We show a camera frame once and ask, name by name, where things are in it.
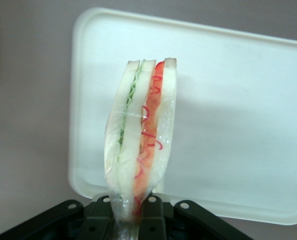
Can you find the beige plastic tray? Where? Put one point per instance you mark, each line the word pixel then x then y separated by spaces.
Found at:
pixel 238 112

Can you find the triangle sandwich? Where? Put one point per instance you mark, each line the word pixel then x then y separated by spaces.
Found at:
pixel 128 150

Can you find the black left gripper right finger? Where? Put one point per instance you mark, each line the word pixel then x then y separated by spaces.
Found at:
pixel 186 215

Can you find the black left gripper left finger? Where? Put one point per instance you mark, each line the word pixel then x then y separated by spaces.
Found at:
pixel 71 212

